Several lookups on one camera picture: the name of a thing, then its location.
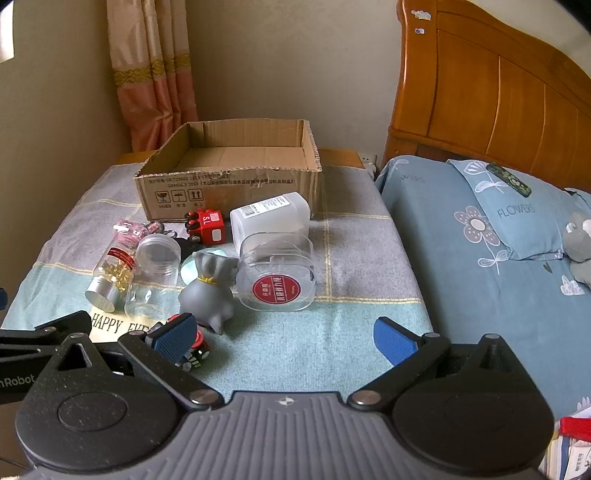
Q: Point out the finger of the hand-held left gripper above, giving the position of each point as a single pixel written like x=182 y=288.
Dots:
x=27 y=344

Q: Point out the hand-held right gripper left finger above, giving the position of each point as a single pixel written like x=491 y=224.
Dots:
x=175 y=333

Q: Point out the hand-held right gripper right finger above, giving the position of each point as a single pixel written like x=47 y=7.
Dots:
x=392 y=342

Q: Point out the small red black toy car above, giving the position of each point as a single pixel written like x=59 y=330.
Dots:
x=202 y=353

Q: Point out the grey vinyl toy figure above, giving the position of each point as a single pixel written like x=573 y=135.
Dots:
x=207 y=295

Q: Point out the clear plastic jar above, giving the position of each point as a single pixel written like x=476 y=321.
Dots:
x=154 y=272

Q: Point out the capsule bottle silver cap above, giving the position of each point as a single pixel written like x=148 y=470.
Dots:
x=111 y=277

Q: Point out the black car key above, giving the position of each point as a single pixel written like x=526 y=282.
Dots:
x=189 y=247

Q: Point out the clear container red label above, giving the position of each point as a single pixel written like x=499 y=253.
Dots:
x=277 y=277

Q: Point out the brown cardboard box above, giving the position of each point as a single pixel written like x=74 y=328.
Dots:
x=231 y=189

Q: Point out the mint green oval case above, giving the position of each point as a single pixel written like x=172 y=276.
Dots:
x=188 y=270

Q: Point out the blue floral bed sheet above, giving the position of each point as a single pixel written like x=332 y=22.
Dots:
x=461 y=286

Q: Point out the red toy train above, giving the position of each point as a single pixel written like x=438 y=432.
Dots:
x=210 y=226

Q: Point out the white plastic container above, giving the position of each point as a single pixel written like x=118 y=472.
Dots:
x=272 y=217

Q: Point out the blue floral pillow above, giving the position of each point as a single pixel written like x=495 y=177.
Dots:
x=517 y=217

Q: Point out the wooden bedside table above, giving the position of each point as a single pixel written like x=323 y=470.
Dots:
x=341 y=157

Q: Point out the red plastic item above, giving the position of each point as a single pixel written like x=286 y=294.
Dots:
x=575 y=425

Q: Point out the camouflage remote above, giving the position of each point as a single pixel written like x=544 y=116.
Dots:
x=508 y=177

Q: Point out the grey plush toy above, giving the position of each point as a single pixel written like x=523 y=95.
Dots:
x=577 y=240

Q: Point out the stack of papers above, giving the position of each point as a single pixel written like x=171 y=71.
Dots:
x=572 y=457

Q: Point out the pink beige curtain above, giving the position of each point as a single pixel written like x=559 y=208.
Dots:
x=147 y=69

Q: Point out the wooden bed headboard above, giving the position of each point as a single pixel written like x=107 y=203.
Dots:
x=485 y=92

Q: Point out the white wall socket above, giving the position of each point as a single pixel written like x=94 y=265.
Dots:
x=369 y=161

